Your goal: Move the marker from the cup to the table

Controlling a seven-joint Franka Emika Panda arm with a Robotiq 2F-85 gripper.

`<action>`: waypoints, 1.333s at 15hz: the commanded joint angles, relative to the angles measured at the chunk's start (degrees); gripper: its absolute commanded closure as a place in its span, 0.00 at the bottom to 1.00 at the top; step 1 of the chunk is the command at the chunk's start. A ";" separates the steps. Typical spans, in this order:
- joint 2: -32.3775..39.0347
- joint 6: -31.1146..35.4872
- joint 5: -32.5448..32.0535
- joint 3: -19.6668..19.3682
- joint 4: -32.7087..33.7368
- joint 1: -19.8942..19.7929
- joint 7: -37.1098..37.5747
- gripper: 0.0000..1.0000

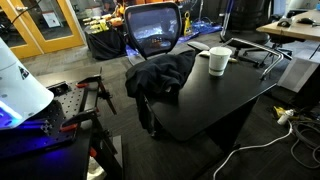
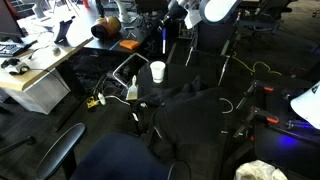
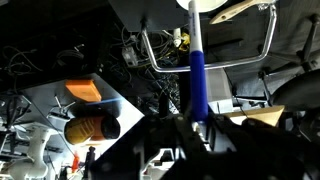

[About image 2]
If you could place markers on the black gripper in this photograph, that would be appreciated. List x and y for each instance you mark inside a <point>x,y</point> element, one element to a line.
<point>176,10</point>

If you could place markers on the blue capped white marker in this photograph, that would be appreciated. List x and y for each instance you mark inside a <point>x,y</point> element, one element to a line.
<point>164,41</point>

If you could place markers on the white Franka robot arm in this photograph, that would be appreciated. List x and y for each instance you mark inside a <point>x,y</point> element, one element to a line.
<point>220,10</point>

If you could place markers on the white paper cup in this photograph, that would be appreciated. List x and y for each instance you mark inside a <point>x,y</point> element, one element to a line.
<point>157,73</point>

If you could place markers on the orange flat pad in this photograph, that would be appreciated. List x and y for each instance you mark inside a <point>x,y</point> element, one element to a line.
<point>129,44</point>

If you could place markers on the black mesh back chair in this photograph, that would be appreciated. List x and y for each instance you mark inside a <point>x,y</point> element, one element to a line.
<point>213,36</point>

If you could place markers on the brown round wooden object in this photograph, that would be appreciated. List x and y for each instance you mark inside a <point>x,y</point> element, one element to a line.
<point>108,27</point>

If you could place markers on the black desk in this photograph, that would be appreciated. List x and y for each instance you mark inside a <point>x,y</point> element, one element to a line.
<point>110,43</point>

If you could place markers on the red small object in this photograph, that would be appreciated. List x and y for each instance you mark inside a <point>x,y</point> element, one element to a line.
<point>86,3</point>

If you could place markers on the black chrome cantilever chair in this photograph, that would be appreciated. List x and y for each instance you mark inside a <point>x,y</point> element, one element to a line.
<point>90,70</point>

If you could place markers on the white plug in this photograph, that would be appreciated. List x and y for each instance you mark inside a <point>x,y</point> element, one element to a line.
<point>101,99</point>

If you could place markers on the black cloth jacket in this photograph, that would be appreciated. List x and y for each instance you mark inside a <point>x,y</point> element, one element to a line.
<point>186,123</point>

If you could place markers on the black office chair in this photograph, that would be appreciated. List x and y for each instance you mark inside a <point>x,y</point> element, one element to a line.
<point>266,13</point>

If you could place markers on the black tablet stand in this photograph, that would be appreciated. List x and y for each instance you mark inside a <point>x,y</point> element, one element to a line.
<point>62,31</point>

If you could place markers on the yellow power connector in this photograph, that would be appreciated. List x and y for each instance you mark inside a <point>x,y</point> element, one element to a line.
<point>92,102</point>

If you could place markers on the black orange bar clamp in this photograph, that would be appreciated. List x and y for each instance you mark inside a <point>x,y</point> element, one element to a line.
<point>268,89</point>
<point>272,120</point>

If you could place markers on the light wooden desk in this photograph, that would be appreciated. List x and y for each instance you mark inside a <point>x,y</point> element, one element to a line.
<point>40,66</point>

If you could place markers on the blue office chair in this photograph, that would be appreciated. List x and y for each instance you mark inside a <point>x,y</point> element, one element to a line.
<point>120,156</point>

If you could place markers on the black white desk gadget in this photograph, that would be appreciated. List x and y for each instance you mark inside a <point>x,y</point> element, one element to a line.
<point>19,69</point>

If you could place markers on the black computer monitor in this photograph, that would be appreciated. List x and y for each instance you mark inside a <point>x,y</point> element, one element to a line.
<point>8,20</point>

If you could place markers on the black keyboard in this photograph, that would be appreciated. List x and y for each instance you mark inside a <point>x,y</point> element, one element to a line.
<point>9,50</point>

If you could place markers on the small black desk device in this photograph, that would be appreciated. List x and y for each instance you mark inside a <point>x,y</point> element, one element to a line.
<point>9,62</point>

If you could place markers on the white crumpled cloth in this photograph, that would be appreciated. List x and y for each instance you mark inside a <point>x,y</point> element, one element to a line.
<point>256,170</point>

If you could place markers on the black pole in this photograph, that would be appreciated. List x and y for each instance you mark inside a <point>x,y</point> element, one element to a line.
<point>16,145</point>

